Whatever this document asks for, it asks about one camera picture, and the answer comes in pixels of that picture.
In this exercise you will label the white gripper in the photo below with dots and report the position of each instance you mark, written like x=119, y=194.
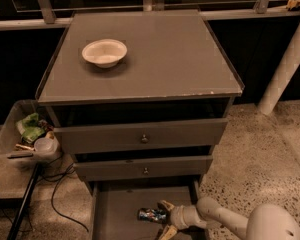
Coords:
x=178, y=216

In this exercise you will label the blue silver redbull can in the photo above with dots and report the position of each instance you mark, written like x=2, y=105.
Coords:
x=152, y=215

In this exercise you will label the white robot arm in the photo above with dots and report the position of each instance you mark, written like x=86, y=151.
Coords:
x=265, y=222

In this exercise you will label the grey open bottom drawer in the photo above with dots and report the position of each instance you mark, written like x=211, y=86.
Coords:
x=117, y=204

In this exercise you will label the grey middle drawer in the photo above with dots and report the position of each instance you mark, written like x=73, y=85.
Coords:
x=143, y=168

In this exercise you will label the grey top drawer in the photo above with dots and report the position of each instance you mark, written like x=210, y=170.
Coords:
x=140, y=136

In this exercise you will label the grey drawer cabinet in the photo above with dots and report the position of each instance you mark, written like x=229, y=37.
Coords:
x=174, y=70

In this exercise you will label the gold can in bin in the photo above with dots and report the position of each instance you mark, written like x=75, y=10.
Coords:
x=19, y=147

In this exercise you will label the clear plastic cup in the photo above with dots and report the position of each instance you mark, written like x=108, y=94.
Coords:
x=45, y=145

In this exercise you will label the black floor bar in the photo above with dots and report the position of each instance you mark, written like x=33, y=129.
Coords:
x=24, y=203

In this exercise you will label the clear plastic bin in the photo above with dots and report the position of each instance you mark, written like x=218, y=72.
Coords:
x=9, y=136

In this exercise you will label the green snack bag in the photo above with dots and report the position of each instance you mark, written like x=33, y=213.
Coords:
x=29, y=128

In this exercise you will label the white bowl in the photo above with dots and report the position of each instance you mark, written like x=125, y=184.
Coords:
x=104, y=53

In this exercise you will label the white pillar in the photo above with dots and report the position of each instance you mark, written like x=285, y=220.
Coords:
x=285, y=71

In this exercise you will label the yellow object on ledge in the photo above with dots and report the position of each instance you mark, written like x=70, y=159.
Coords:
x=293, y=5

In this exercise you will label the metal railing frame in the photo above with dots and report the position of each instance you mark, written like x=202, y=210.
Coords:
x=43, y=4

